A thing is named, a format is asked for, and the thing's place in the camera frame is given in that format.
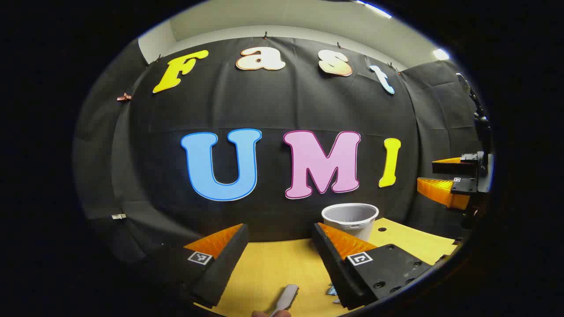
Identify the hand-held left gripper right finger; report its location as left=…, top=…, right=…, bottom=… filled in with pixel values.
left=312, top=222, right=433, bottom=311

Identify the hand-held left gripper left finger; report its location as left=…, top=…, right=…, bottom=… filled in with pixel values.
left=148, top=223, right=250, bottom=308

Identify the grey ribbed garbage bin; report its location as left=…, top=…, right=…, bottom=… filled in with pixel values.
left=321, top=203, right=379, bottom=242

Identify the small grey broom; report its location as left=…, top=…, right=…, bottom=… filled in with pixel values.
left=268, top=284, right=300, bottom=317

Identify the wooden desktop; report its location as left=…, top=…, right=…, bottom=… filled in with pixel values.
left=194, top=217, right=459, bottom=317

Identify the black backdrop cloth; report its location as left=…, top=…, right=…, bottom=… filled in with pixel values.
left=73, top=36, right=490, bottom=269

